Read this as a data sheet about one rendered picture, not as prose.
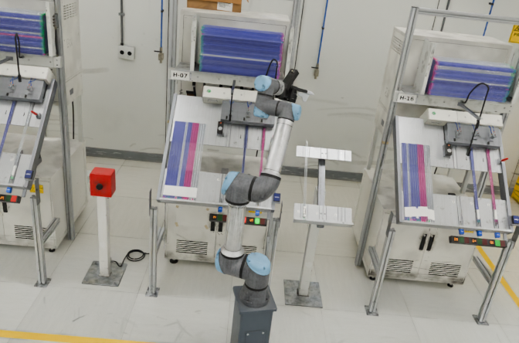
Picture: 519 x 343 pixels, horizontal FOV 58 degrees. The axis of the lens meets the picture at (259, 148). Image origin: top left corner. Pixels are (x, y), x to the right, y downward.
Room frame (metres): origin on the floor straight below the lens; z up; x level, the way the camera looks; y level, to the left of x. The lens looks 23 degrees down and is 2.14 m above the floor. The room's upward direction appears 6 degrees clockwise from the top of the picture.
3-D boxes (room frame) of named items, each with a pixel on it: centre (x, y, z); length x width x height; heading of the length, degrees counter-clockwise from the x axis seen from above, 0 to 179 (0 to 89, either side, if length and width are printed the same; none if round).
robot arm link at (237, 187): (1.89, 0.07, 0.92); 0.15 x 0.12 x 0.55; 74
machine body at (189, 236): (3.04, 0.24, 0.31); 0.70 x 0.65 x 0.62; 92
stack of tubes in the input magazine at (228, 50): (2.93, 0.18, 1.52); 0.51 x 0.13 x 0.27; 92
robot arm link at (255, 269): (1.85, -0.05, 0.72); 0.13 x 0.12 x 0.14; 74
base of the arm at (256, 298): (1.85, -0.06, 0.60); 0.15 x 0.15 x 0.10
